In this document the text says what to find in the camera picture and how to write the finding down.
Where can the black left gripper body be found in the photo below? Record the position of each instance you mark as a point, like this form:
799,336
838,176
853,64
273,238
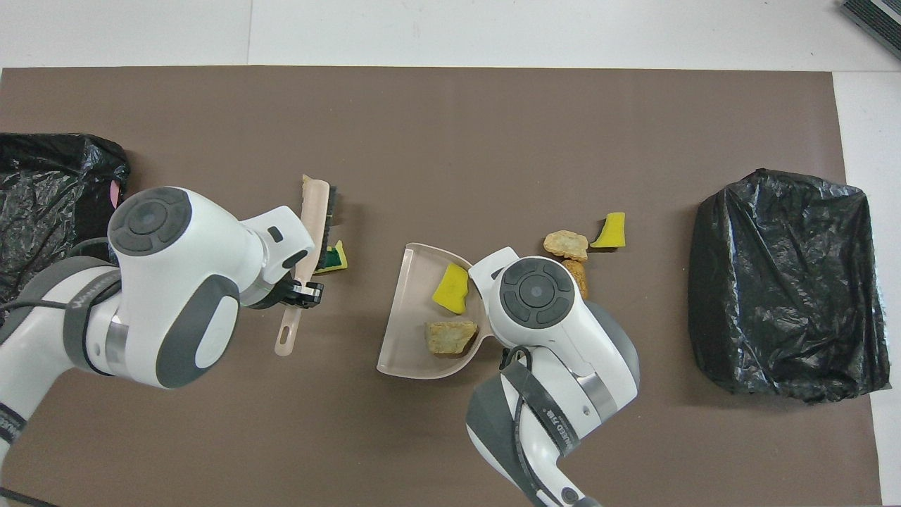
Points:
269,298

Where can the green and yellow sponge piece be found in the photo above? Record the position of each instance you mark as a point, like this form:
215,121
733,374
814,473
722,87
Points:
336,259

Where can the beige hand brush black bristles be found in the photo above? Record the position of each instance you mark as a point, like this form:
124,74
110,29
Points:
313,211

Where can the beige plastic dustpan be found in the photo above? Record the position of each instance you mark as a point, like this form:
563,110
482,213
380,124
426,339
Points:
412,296

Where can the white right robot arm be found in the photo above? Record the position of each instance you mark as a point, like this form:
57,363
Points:
563,352

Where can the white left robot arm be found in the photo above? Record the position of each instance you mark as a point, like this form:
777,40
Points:
176,282

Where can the black bagged bin pink spot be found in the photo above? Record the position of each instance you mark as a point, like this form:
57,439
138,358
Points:
42,183

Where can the brown table mat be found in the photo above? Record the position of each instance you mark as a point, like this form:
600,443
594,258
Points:
422,105

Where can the tan foam chunk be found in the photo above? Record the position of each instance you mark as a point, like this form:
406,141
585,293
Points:
566,244

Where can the orange-brown foam cylinder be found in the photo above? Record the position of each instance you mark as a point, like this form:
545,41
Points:
578,271

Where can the yellow curved sponge wedge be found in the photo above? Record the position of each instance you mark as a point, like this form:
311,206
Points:
611,232

